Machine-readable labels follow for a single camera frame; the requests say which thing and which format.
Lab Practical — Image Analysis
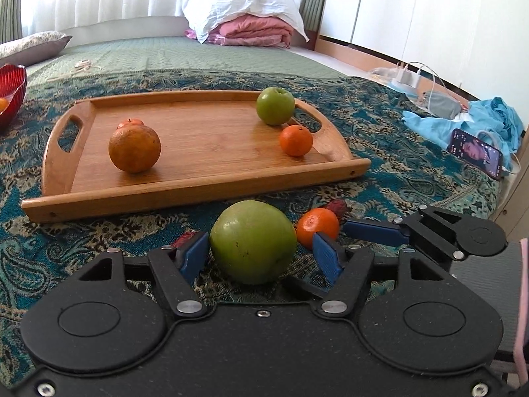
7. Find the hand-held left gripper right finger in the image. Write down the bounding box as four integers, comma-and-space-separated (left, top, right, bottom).
312, 232, 468, 319

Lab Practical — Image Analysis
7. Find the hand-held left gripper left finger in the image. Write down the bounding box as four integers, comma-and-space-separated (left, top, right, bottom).
62, 232, 211, 319

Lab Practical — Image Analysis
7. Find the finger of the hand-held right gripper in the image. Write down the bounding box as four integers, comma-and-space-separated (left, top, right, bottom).
343, 205, 468, 261
283, 276, 330, 300

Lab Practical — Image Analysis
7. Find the green apple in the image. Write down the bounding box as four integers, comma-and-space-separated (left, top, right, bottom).
256, 87, 296, 126
209, 200, 298, 286

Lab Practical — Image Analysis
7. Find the wooden tray with handles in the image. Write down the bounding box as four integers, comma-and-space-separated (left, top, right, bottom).
21, 90, 371, 224

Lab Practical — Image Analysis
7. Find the large reddish orange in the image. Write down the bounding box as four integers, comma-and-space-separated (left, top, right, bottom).
108, 124, 162, 174

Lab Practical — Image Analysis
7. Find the dark red date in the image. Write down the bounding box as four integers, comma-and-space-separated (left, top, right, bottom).
326, 199, 347, 220
173, 233, 198, 250

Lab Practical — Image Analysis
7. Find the teal paisley blanket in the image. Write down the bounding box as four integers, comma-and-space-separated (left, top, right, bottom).
0, 68, 504, 386

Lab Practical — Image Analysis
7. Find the grey fabric cushion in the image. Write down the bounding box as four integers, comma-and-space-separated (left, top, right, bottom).
448, 242, 522, 355

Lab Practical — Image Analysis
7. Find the smartphone with lit screen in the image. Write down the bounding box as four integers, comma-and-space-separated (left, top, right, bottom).
448, 128, 505, 181

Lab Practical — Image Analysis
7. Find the light blue cloth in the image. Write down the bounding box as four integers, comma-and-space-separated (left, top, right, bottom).
403, 97, 528, 154

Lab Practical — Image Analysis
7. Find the grey pouch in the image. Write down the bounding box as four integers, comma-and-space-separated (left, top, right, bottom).
407, 89, 464, 117

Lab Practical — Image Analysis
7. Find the white charger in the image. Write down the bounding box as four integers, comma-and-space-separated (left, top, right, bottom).
395, 62, 421, 88

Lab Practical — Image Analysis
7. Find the green quilted bedspread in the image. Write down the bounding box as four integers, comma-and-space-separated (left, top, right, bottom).
25, 35, 348, 88

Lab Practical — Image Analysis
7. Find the white wardrobe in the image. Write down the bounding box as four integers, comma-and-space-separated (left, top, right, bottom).
317, 0, 529, 106

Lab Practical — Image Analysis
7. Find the folded pink blanket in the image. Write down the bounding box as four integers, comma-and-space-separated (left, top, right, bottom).
184, 14, 295, 49

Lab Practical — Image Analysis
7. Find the grey bed headboard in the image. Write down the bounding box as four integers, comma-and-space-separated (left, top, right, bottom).
58, 16, 189, 46

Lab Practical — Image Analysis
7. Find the red glass bowl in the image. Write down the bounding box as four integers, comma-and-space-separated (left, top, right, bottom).
0, 64, 28, 130

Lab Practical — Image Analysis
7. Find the patterned grey pillow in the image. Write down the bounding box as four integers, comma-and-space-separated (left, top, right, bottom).
0, 32, 73, 67

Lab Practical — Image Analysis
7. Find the white phone cable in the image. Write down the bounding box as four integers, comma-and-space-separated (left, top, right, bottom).
477, 130, 522, 175

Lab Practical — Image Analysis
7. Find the white charger cable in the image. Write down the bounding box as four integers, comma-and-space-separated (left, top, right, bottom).
407, 62, 450, 94

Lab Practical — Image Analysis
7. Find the white cord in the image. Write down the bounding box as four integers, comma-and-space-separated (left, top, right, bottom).
45, 59, 102, 82

